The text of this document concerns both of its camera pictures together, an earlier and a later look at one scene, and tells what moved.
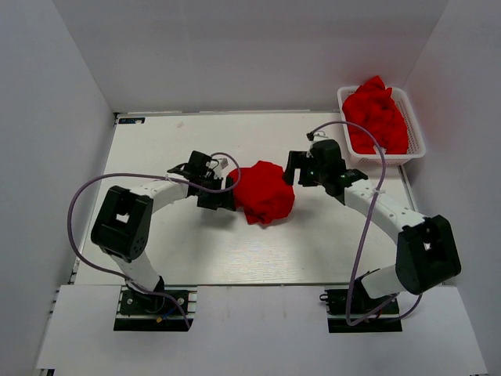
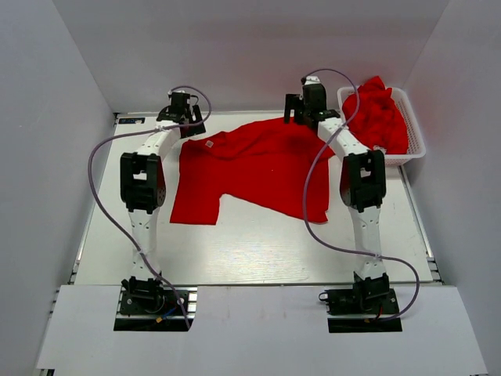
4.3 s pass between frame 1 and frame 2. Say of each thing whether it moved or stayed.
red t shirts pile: stayed
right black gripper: moved
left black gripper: moved
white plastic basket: stayed
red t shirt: moved
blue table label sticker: stayed
